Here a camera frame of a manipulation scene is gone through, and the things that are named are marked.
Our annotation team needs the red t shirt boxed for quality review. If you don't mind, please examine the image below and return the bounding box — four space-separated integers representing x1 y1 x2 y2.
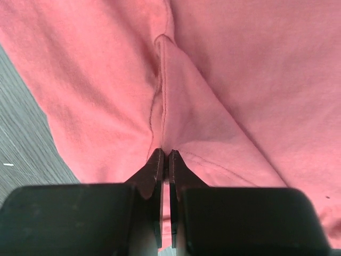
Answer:
1 1 340 248

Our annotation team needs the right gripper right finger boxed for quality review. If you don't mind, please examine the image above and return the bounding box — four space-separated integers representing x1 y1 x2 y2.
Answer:
168 150 332 255

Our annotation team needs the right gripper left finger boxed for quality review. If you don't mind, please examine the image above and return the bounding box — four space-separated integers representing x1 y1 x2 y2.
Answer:
1 149 164 256

